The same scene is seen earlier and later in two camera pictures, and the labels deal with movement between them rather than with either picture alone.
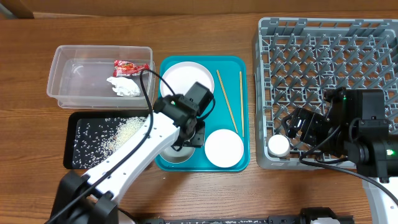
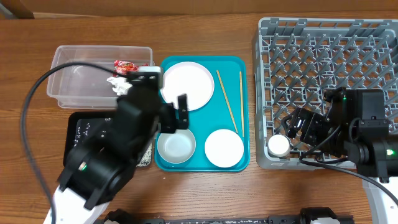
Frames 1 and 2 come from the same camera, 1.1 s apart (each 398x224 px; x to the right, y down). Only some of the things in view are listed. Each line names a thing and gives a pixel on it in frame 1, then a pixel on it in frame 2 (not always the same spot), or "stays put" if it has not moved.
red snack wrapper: [127, 68] stays put
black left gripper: [199, 137] -> [168, 112]
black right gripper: [313, 120] stays put
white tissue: [125, 86] stays put
